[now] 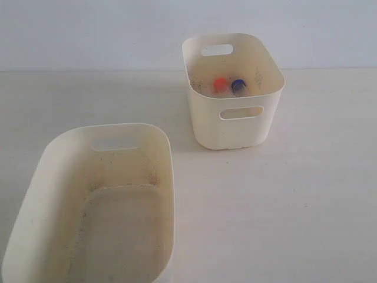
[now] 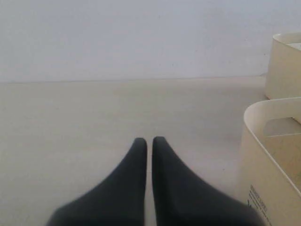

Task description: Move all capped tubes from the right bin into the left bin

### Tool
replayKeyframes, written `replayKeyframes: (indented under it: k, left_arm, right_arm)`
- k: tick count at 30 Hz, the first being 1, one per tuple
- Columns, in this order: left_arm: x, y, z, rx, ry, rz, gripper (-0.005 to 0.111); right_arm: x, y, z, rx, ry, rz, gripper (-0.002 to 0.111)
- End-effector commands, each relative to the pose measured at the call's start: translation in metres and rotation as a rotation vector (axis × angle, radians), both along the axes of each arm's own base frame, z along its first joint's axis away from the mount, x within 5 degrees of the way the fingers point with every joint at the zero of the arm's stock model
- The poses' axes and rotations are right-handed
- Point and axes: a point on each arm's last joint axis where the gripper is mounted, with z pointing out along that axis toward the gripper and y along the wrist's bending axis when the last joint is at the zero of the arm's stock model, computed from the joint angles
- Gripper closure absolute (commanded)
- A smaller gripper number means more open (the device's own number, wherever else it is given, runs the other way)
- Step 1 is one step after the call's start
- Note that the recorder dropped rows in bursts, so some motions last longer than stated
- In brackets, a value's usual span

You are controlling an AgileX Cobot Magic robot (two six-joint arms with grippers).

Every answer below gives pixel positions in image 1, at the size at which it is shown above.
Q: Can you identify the orange-capped clear tube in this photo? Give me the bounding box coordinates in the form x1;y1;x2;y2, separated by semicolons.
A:
213;77;229;94

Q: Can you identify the blue-capped clear tube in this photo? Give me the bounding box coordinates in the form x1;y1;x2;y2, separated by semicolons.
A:
231;79;247;97

